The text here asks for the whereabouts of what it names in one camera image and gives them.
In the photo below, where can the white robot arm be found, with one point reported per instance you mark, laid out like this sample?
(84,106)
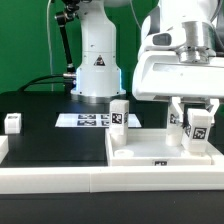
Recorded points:
(181,57)

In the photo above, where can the white U-shaped workspace fence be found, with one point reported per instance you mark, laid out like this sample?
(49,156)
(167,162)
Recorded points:
(110,179)

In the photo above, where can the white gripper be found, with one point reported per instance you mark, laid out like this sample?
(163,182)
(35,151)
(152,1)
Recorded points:
(159,75)

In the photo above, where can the white square table top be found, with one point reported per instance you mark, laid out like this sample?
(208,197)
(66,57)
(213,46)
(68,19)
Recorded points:
(147,147)

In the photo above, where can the white fiducial marker sheet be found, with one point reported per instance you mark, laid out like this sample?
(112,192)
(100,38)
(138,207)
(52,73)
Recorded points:
(91,120)

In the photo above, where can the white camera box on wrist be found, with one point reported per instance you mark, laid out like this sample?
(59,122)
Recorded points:
(169,41)

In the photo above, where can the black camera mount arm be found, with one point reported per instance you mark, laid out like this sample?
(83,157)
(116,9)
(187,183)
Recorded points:
(62,18)

